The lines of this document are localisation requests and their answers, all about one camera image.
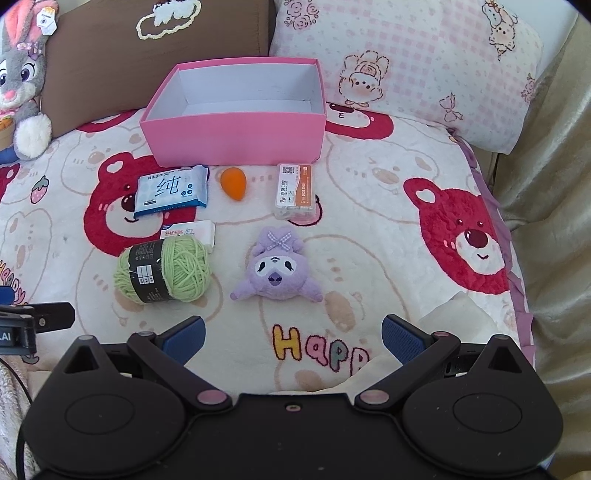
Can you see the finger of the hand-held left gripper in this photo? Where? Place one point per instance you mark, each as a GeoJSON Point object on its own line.
{"type": "Point", "coordinates": [51, 318]}
{"type": "Point", "coordinates": [5, 293]}

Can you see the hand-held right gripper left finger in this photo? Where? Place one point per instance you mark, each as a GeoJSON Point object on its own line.
{"type": "Point", "coordinates": [187, 339]}

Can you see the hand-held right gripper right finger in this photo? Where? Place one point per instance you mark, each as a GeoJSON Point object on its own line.
{"type": "Point", "coordinates": [401, 339]}

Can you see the green yarn ball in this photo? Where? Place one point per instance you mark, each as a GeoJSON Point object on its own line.
{"type": "Point", "coordinates": [184, 267]}

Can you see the small white tissue packet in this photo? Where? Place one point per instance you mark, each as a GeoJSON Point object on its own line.
{"type": "Point", "coordinates": [201, 230]}

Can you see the blue white wet wipes pack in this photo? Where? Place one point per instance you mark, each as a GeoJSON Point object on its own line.
{"type": "Point", "coordinates": [168, 191]}

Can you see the orange egg-shaped sponge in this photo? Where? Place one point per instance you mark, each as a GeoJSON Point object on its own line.
{"type": "Point", "coordinates": [234, 184]}

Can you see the pink cardboard box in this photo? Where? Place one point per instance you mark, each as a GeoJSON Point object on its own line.
{"type": "Point", "coordinates": [231, 134]}

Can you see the beige fleece cloth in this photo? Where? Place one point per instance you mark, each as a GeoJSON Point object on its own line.
{"type": "Point", "coordinates": [9, 406]}

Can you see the purple plush toy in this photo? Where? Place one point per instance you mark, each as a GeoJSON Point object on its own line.
{"type": "Point", "coordinates": [274, 267]}

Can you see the bear printed blanket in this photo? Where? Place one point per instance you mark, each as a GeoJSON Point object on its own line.
{"type": "Point", "coordinates": [369, 221]}

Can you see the clear floss box orange label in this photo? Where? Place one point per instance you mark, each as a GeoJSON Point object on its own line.
{"type": "Point", "coordinates": [295, 194]}

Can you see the beige satin bed cover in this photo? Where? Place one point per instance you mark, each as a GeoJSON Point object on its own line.
{"type": "Point", "coordinates": [554, 230]}

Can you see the grey bunny plush toy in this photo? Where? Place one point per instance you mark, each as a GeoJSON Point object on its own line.
{"type": "Point", "coordinates": [21, 78]}

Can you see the brown pillow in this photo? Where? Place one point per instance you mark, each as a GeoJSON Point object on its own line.
{"type": "Point", "coordinates": [106, 69]}

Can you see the pink checked pillow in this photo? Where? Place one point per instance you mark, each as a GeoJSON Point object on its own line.
{"type": "Point", "coordinates": [415, 60]}

